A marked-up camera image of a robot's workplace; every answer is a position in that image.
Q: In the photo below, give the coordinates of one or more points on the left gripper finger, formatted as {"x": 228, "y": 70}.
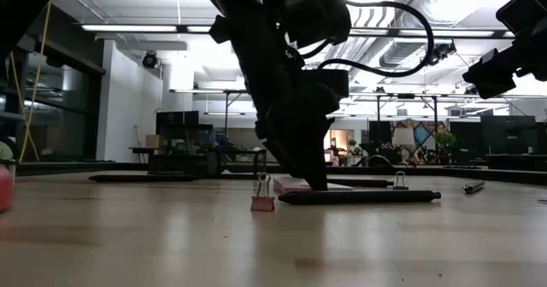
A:
{"x": 282, "y": 155}
{"x": 312, "y": 159}

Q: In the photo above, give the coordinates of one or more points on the round black ceiling speaker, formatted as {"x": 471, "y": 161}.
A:
{"x": 150, "y": 60}

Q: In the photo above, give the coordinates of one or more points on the black mesh desk organizer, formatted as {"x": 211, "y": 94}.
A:
{"x": 184, "y": 165}

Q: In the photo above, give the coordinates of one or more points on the red desk lamp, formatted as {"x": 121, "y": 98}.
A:
{"x": 5, "y": 189}

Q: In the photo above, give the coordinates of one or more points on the white lampshade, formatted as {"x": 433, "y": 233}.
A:
{"x": 404, "y": 136}

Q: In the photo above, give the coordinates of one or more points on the cardboard box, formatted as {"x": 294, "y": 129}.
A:
{"x": 153, "y": 141}

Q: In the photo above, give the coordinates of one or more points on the colourful wall artwork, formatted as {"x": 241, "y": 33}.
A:
{"x": 423, "y": 133}

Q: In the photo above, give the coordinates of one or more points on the blue binder clip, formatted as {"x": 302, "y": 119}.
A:
{"x": 400, "y": 188}

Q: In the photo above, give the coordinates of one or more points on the pink binder clip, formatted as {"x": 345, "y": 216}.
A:
{"x": 262, "y": 203}

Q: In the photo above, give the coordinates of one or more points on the long ceiling light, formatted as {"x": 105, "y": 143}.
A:
{"x": 128, "y": 28}

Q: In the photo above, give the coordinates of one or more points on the large black monitor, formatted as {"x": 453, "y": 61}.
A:
{"x": 508, "y": 133}

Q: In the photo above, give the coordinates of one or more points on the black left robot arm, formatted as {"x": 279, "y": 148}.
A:
{"x": 252, "y": 43}

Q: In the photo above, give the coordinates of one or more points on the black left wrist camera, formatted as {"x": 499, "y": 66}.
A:
{"x": 318, "y": 13}

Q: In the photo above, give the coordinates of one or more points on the green leafy plant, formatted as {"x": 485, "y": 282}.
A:
{"x": 445, "y": 142}

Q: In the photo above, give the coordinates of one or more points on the pink sticky note pad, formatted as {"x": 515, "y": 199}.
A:
{"x": 295, "y": 185}

